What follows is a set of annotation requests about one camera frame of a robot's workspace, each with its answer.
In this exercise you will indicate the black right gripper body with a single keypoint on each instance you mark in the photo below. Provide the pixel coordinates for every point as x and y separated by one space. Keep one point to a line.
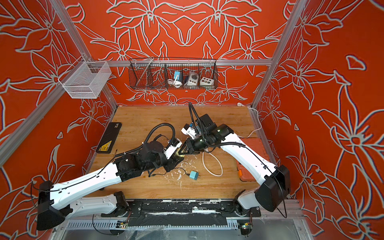
197 146

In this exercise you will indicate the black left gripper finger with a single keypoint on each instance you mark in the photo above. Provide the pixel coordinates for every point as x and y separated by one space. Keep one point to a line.
179 158
179 149

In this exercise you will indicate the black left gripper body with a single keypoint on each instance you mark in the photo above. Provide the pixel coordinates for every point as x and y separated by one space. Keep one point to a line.
169 164

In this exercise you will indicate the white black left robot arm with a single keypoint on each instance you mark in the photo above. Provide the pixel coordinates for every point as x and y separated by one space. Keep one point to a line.
56 202

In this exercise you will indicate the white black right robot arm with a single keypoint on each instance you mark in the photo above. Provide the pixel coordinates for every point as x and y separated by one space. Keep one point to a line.
274 182

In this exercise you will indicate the white cube socket adapter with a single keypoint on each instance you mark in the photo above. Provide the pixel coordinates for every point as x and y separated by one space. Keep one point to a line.
206 82

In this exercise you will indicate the white round socket adapter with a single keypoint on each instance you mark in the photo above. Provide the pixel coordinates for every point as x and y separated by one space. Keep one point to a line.
192 80

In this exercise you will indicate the black flat tool case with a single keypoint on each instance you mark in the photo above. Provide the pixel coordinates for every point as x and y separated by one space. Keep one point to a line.
109 138

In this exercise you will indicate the blue white charger in basket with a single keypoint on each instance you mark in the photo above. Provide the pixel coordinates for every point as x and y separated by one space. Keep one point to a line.
178 77

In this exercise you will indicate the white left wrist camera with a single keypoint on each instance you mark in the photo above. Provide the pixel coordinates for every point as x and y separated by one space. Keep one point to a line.
176 143

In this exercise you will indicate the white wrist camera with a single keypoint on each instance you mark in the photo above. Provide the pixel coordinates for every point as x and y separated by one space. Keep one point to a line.
191 130
176 143

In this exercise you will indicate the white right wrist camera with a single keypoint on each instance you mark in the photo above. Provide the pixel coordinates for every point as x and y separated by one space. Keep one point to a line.
191 130

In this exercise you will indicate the teal wall charger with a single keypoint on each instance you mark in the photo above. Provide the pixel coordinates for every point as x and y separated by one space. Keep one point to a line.
194 175

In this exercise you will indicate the black wire wall basket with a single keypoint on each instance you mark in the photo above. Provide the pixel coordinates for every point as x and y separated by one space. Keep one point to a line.
157 73

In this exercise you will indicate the white mesh wall basket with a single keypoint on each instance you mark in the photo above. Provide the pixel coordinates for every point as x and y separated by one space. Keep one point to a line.
86 82

